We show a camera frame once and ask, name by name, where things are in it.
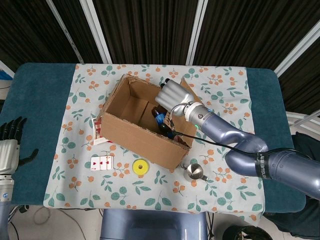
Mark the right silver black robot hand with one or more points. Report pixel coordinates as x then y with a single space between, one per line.
173 96

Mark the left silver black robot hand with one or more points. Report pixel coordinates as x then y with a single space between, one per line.
8 155

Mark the brown cardboard shipping box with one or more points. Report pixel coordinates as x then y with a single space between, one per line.
140 142

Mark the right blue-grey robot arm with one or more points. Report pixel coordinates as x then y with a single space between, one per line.
225 130

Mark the brown bottle with blue label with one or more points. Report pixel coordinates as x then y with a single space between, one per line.
160 118

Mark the teal fabric table cover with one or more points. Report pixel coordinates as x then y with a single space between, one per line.
37 100

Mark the stainless steel gooseneck pitcher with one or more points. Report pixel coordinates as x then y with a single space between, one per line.
195 172

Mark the red and white booklet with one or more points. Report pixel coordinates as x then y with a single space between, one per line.
97 135

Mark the rubber-banded playing card deck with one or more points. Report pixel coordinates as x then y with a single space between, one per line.
102 163

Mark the floral fruit print tablecloth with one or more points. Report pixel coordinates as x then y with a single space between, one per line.
160 195

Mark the white metal side rails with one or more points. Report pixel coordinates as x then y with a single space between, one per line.
300 117

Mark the blue-grey robot torso base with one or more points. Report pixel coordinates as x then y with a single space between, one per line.
150 225

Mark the black fabric bag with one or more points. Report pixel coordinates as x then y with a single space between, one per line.
307 145

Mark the camouflage pattern bin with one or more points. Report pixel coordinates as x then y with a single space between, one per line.
247 233

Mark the white metal frame post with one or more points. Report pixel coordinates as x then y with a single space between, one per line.
65 30
297 52
196 30
96 30

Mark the white frame post with blue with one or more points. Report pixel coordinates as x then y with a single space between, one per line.
6 68

